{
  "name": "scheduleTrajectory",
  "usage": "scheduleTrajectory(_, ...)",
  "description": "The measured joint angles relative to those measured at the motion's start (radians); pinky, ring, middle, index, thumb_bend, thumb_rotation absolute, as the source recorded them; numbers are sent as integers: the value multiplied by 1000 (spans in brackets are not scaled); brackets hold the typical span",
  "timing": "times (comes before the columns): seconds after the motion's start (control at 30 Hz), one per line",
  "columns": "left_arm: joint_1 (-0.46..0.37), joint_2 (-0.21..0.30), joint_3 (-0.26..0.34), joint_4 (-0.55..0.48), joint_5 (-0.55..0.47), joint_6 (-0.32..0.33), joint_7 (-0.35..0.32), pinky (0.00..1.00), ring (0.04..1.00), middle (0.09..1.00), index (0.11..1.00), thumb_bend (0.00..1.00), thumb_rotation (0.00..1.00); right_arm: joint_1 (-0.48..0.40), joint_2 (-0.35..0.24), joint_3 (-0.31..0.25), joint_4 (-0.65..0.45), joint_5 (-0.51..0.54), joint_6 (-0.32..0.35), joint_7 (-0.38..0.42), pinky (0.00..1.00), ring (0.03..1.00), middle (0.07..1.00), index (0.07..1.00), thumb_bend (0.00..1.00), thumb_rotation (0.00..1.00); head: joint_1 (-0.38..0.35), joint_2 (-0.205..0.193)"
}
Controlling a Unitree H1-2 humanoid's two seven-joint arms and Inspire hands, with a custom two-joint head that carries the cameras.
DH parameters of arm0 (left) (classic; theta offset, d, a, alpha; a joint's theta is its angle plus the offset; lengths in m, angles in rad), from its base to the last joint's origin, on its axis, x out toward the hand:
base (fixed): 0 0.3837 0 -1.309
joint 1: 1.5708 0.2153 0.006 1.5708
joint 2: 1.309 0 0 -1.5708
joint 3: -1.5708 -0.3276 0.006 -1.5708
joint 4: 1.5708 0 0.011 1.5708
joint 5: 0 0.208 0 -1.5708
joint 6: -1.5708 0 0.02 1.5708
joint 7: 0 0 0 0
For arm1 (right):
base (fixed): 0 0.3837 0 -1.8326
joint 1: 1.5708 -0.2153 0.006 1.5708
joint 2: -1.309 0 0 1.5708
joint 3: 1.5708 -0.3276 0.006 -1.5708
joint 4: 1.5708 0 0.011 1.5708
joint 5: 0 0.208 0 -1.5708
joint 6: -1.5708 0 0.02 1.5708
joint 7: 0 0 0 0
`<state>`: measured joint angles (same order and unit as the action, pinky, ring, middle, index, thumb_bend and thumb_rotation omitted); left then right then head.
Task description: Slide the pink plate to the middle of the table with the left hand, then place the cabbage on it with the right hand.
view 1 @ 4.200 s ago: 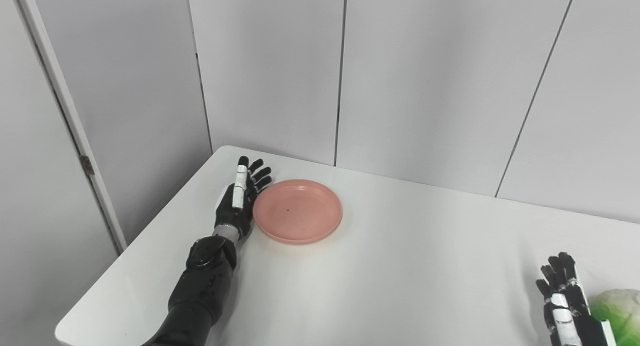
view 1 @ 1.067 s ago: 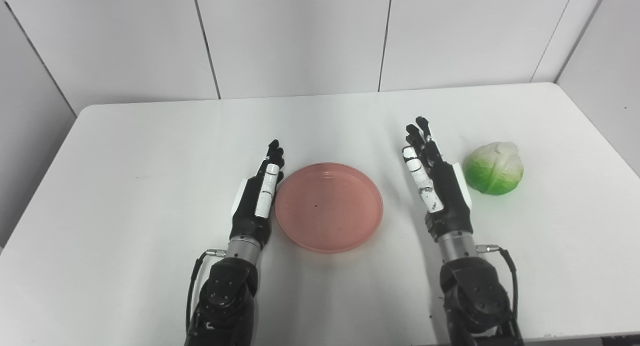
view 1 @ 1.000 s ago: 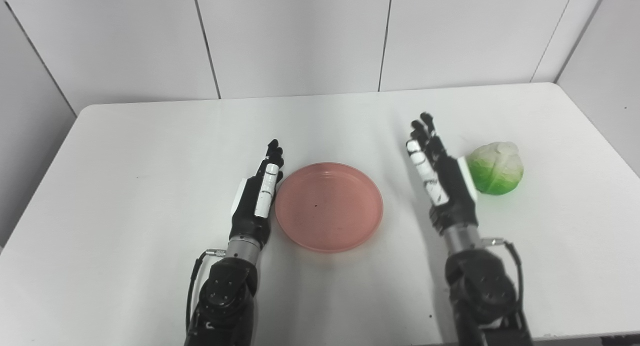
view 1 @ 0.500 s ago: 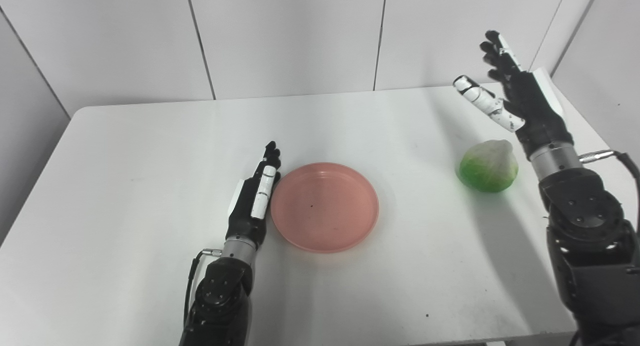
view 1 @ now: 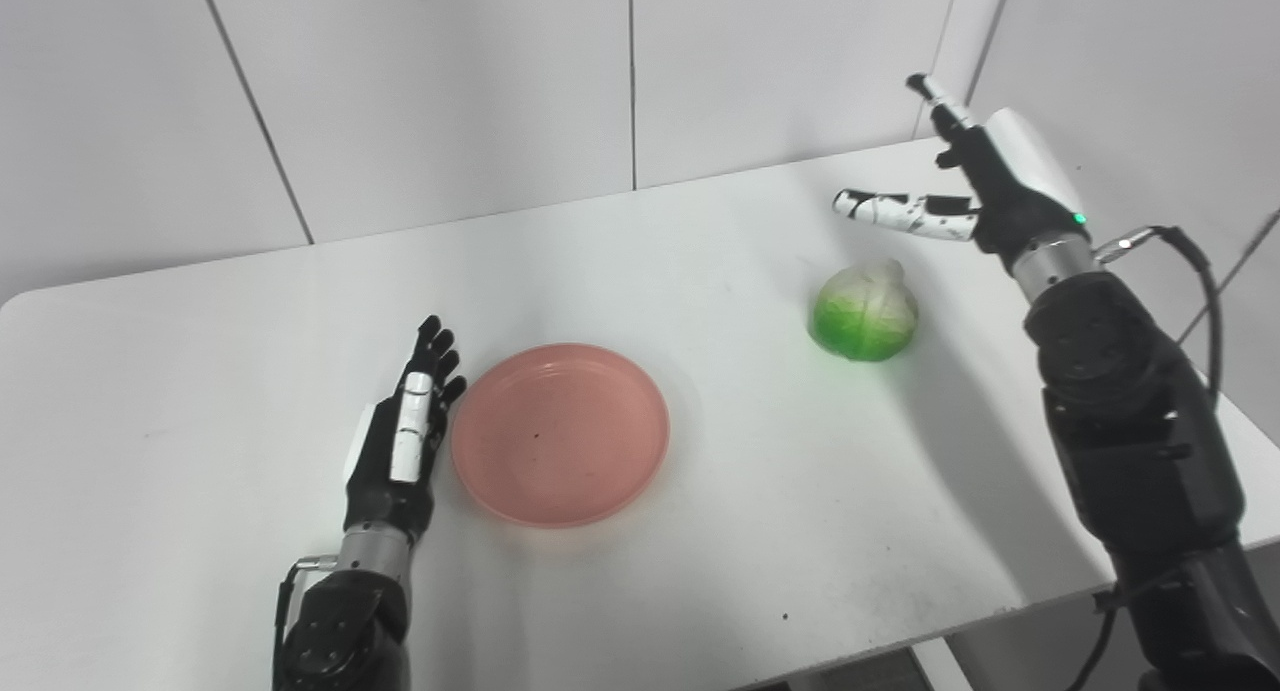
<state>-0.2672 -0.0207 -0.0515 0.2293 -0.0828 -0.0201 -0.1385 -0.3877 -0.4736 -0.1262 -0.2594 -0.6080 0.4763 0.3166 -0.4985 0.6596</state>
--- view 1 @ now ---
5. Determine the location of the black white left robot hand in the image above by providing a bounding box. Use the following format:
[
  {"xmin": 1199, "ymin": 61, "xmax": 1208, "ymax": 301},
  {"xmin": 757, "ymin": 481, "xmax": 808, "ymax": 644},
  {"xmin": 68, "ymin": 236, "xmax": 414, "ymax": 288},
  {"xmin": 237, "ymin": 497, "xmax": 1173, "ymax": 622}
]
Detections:
[{"xmin": 342, "ymin": 316, "xmax": 468, "ymax": 542}]

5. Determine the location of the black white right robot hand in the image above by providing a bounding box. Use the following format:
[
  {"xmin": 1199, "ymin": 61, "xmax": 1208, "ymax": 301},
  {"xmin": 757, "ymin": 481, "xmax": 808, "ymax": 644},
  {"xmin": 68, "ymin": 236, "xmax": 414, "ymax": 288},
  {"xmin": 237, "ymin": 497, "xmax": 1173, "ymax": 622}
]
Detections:
[{"xmin": 832, "ymin": 73, "xmax": 1091, "ymax": 272}]

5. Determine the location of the pink round plate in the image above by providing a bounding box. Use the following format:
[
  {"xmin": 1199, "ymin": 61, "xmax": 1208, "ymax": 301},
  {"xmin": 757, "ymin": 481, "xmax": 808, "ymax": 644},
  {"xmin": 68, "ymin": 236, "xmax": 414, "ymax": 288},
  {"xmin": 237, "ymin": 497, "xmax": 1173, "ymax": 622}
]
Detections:
[{"xmin": 450, "ymin": 343, "xmax": 671, "ymax": 529}]

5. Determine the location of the green white cabbage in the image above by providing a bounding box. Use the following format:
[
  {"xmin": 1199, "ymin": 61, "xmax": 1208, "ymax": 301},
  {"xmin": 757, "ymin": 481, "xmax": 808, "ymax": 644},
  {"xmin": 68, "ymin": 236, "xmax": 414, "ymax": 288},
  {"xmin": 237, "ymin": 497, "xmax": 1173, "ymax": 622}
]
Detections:
[{"xmin": 808, "ymin": 260, "xmax": 919, "ymax": 363}]

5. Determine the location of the white table leg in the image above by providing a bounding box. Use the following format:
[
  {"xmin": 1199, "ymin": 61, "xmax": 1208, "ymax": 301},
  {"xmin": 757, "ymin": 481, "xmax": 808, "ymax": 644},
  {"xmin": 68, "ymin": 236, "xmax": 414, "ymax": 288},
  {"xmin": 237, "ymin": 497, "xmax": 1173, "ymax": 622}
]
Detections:
[{"xmin": 908, "ymin": 636, "xmax": 979, "ymax": 691}]

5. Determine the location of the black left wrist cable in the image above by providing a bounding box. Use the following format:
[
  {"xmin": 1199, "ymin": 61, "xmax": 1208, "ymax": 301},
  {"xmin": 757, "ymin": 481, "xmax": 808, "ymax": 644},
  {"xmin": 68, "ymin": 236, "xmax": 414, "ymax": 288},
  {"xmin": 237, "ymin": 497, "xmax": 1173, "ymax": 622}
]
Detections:
[{"xmin": 272, "ymin": 555, "xmax": 338, "ymax": 672}]

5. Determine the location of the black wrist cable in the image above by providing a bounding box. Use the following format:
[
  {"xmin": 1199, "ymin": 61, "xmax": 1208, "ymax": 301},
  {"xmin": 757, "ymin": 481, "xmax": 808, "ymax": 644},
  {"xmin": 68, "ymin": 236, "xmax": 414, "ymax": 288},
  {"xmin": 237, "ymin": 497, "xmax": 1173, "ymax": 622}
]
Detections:
[
  {"xmin": 272, "ymin": 555, "xmax": 338, "ymax": 672},
  {"xmin": 1065, "ymin": 226, "xmax": 1223, "ymax": 691}
]

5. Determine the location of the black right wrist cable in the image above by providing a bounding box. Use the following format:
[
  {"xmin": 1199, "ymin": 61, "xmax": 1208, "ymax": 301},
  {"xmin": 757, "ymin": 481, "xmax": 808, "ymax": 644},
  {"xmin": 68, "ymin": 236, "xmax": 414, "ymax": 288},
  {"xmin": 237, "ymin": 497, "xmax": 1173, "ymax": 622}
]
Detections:
[{"xmin": 1065, "ymin": 226, "xmax": 1223, "ymax": 691}]

